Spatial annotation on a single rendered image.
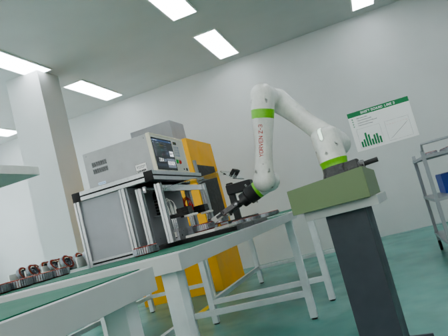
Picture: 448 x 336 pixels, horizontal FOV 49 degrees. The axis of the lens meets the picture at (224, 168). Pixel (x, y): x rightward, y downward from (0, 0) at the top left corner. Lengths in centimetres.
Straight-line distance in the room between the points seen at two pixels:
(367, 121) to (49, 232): 476
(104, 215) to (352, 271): 117
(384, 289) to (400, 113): 560
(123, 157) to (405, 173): 565
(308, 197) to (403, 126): 561
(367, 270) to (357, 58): 585
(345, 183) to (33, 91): 527
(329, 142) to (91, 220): 118
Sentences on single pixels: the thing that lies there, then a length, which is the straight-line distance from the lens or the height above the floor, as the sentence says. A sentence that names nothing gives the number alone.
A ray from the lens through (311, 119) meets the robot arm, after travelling 248.
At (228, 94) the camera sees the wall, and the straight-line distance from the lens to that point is 804.
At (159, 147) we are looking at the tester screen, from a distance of 250.
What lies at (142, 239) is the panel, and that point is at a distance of 234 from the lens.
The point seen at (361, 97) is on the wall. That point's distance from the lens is 769.
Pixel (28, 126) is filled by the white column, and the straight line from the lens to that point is 676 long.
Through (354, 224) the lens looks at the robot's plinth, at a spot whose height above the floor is 65.
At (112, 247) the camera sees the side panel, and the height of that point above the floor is 82.
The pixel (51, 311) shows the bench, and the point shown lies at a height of 74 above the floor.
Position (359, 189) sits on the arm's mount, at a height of 79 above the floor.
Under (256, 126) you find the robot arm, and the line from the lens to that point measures 240.
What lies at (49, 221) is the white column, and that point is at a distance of 654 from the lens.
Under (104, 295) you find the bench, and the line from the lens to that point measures 87.
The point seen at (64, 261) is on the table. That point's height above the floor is 82.
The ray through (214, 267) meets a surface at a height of 30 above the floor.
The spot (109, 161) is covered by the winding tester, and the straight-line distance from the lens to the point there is 252.
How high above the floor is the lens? 80
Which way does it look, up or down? 6 degrees up
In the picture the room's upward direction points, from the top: 15 degrees counter-clockwise
